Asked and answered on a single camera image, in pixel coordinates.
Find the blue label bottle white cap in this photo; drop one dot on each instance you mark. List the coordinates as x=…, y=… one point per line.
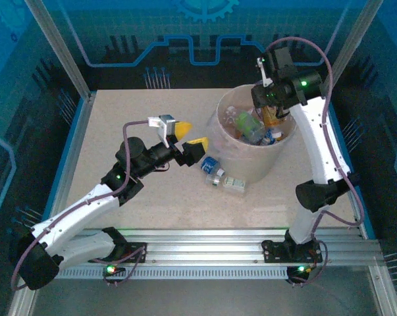
x=209, y=164

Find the small blue label bottle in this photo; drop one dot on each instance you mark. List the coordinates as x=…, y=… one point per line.
x=268, y=137

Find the green white label bottle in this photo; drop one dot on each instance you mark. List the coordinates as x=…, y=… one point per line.
x=234, y=184

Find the white plastic bin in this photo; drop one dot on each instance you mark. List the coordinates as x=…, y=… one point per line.
x=251, y=164

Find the arm base LED board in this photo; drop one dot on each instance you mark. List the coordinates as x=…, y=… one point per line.
x=111, y=269
x=300, y=269

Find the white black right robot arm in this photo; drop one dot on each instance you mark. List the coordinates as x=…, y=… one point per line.
x=313, y=138

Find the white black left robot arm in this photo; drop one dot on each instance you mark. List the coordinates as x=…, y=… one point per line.
x=86, y=210

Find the aluminium frame post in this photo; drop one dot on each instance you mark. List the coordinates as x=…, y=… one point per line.
x=60, y=49
x=349, y=49

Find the aluminium table side rail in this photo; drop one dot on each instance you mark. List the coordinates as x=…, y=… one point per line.
x=366, y=232
x=78, y=131

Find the aluminium front rail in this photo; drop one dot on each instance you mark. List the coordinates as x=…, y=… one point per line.
x=201, y=243

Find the aluminium frame leg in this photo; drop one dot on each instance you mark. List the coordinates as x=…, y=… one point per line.
x=22, y=303
x=387, y=293

